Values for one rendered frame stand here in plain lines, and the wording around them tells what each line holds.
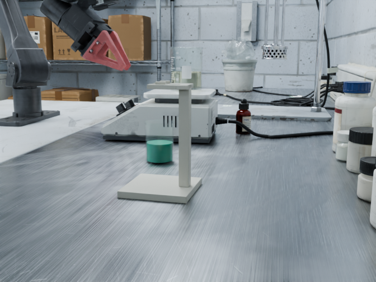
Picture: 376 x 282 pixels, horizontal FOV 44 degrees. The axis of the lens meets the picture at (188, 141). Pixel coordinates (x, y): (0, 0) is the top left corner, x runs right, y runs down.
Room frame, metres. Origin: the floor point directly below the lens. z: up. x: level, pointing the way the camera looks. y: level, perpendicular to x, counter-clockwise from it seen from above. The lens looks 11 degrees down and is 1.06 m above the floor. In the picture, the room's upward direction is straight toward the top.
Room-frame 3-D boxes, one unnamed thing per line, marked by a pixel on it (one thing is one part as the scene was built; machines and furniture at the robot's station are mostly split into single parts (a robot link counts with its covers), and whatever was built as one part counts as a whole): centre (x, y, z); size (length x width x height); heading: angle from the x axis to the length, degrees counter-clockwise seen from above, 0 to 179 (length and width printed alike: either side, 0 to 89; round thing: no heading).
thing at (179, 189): (0.53, 0.03, 0.96); 0.08 x 0.08 x 0.13; 76
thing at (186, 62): (0.90, 0.01, 1.03); 0.07 x 0.06 x 0.08; 44
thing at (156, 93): (0.88, 0.01, 0.98); 0.12 x 0.12 x 0.01; 81
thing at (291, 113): (1.22, -0.21, 0.91); 0.30 x 0.20 x 0.01; 79
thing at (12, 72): (1.09, 0.37, 1.00); 0.09 x 0.06 x 0.06; 132
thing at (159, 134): (0.68, 0.04, 0.93); 0.04 x 0.04 x 0.06
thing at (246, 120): (0.93, -0.11, 0.93); 0.03 x 0.03 x 0.07
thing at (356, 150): (0.63, -0.25, 0.93); 0.05 x 0.05 x 0.06
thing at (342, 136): (0.70, -0.24, 0.92); 0.04 x 0.04 x 0.04
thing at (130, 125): (0.88, 0.04, 0.94); 0.22 x 0.13 x 0.08; 81
